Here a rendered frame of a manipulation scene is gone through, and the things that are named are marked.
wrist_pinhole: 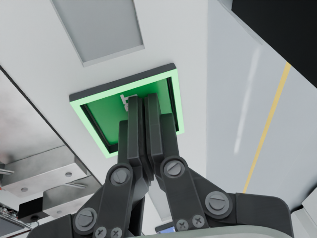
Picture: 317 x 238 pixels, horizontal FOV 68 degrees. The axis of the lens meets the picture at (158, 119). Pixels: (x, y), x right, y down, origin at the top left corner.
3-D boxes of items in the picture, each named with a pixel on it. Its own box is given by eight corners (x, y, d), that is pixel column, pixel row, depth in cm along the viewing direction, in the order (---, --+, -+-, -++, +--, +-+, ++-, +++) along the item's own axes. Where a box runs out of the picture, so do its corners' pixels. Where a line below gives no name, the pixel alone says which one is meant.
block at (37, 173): (22, 177, 29) (20, 200, 27) (4, 164, 26) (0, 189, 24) (85, 156, 29) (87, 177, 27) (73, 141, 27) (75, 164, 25)
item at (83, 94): (104, 151, 16) (105, 158, 16) (68, 94, 12) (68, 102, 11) (181, 125, 16) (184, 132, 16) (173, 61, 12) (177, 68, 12)
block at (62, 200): (54, 199, 35) (54, 220, 33) (42, 191, 32) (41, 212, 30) (106, 182, 35) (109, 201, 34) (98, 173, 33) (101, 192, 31)
